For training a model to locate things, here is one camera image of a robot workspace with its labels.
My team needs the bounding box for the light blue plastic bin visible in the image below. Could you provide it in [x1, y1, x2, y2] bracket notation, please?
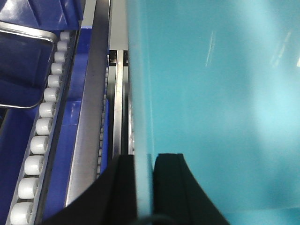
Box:
[127, 0, 300, 225]

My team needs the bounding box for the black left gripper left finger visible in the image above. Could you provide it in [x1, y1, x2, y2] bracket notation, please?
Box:
[42, 155, 137, 225]

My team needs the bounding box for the steel divider rail left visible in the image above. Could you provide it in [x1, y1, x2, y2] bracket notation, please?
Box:
[65, 0, 111, 206]

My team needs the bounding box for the dark blue bin upper left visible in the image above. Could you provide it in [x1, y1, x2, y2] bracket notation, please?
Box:
[0, 0, 85, 109]

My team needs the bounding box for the roller track with white wheels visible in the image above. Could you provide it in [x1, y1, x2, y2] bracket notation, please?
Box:
[6, 31, 79, 225]

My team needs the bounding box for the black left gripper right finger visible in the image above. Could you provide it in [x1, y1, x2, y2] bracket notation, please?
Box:
[153, 153, 229, 225]

